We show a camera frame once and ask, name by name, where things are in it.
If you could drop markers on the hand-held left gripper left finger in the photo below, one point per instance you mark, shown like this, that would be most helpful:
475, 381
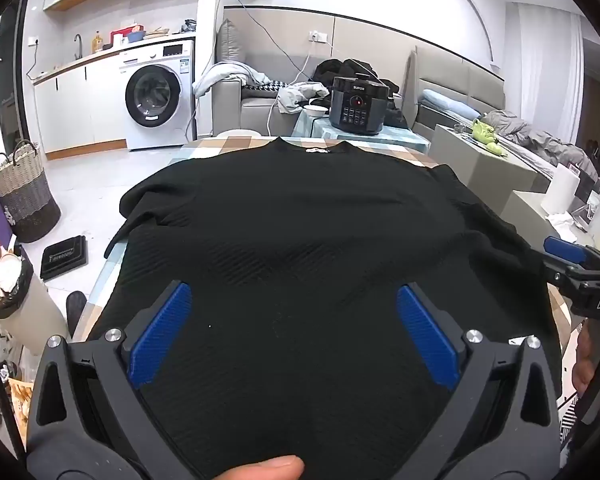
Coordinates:
160, 335

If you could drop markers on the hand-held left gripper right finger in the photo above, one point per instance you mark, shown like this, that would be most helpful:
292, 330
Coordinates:
425, 335

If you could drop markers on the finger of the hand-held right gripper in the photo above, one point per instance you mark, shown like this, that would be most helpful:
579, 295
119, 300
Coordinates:
555, 271
562, 249

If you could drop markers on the black knit sweater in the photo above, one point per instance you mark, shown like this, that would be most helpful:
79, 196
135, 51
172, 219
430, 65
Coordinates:
300, 240

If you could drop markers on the person's right hand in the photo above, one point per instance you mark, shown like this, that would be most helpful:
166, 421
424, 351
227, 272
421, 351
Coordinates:
585, 360

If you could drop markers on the person's left hand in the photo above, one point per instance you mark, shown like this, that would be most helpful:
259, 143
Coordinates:
265, 470

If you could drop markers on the crumpled white tissue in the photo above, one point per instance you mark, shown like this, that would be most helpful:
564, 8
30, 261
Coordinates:
560, 225

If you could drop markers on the low grey box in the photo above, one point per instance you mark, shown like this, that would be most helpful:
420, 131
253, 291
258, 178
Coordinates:
525, 207

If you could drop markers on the white paper towel roll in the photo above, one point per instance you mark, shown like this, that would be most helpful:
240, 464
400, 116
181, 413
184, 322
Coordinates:
560, 187

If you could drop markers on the black slipper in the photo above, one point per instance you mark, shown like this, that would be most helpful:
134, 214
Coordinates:
75, 310

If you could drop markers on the large grey box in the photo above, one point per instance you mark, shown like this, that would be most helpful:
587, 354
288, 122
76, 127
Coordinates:
480, 170

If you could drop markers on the grey duvet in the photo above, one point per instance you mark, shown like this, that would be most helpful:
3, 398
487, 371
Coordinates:
530, 135

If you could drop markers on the black plastic tray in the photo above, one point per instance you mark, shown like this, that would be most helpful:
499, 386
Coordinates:
62, 257

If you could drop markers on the beige trash bin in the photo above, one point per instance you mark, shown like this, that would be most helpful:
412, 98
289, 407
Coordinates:
35, 315

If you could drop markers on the black white striped rug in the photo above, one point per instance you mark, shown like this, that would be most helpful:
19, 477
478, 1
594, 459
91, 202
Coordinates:
570, 412

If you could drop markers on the green toy figure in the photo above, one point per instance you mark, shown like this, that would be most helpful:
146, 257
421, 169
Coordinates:
485, 132

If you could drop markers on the blue pillow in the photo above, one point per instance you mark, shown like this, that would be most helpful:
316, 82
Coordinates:
445, 102

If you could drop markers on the white curtain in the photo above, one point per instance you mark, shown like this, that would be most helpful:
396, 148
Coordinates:
545, 60

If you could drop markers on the teal cloth side table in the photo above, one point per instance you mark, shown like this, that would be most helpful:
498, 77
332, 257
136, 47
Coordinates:
405, 137

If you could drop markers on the woven laundry basket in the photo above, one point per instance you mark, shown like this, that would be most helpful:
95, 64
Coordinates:
25, 195

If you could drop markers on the checked tablecloth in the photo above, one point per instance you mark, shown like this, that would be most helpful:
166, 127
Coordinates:
230, 146

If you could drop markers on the grey upholstered bed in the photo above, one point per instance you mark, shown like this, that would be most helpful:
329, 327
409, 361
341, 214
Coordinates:
445, 77

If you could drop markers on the black pressure cooker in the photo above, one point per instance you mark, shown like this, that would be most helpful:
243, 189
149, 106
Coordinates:
357, 110

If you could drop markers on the white washing machine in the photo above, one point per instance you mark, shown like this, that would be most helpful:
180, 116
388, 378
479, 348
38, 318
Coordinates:
152, 95

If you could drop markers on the grey sofa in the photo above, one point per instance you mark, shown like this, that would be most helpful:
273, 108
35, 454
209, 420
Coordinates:
230, 105

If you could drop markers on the white lower kitchen cabinet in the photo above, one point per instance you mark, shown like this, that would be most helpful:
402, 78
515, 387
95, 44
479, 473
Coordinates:
70, 105

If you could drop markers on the white bowl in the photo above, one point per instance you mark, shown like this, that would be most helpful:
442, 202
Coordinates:
316, 110

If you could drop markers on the light grey blanket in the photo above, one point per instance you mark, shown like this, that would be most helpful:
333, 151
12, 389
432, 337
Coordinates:
220, 72

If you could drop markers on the houndstooth pillow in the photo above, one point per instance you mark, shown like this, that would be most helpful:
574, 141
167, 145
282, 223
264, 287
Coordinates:
265, 86

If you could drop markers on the light grey jacket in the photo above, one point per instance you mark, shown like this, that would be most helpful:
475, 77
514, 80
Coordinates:
300, 95

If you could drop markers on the black jacket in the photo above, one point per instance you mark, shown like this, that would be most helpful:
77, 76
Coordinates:
330, 70

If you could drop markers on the black faucet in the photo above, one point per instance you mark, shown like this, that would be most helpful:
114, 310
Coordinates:
79, 49

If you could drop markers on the yellow bottle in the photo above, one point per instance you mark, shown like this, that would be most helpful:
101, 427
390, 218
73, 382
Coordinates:
97, 44

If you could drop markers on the blue bowl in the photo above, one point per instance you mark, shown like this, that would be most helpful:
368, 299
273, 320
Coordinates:
136, 37

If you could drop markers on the red box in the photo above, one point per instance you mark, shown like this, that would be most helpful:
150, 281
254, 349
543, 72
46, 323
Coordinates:
120, 36

